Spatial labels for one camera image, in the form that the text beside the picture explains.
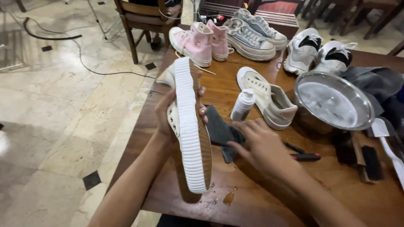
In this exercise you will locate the metal tripod stand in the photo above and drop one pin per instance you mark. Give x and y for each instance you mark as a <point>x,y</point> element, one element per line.
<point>101,22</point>

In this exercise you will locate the dark grey cleaning cloth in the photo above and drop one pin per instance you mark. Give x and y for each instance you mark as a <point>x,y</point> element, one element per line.
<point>219,127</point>

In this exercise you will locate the wooden brush with black bristles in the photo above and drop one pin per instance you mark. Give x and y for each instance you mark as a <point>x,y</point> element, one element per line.
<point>369,162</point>

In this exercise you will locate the grey towel heap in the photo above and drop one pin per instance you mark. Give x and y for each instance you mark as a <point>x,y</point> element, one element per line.
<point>375,82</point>

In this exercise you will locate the white sneaker with brown sole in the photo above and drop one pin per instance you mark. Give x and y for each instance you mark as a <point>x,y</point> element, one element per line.
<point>189,126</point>

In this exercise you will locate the red and black pen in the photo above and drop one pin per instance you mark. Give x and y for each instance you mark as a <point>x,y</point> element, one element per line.
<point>305,156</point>

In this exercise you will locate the wooden chair with cushion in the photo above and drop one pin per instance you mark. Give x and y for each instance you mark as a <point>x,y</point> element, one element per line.
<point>145,19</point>

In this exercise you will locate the group of wooden chairs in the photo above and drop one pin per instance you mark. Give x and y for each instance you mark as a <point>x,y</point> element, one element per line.
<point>356,12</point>

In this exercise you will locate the cream canvas sneaker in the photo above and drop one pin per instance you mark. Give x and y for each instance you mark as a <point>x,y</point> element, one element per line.
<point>268,94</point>

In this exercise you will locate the white foam pump bottle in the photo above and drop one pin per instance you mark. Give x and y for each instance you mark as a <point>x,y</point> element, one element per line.
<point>242,105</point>

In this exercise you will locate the pink high-top sneaker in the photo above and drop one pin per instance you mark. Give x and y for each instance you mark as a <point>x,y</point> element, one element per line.
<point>219,41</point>
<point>194,42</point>

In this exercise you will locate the steel bowl of foamy water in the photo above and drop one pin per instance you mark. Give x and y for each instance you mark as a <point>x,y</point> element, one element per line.
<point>331,101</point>

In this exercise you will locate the white sneaker with black lining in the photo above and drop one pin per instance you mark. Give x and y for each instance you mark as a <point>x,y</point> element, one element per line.
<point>331,61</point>
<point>299,53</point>

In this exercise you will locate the grey platform sneaker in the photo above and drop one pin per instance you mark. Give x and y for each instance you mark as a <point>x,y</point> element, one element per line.
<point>265,26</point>
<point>247,39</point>

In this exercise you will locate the person's right hand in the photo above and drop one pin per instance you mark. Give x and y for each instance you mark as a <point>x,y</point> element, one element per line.
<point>268,148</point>

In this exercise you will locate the person's left hand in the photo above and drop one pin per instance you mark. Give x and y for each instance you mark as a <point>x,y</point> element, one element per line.
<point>163,113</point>

